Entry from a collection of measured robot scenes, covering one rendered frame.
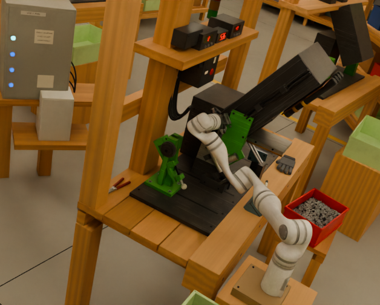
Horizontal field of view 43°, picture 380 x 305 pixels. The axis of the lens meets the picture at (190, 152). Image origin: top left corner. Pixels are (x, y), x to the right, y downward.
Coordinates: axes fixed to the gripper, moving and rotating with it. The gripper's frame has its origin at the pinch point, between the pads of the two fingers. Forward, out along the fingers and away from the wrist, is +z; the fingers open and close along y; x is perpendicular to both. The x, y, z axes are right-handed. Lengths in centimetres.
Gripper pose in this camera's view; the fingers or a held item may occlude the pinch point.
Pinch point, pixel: (223, 120)
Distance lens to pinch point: 235.1
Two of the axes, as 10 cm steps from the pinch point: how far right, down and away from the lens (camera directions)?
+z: 3.9, -1.1, 9.1
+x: -8.5, 3.4, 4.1
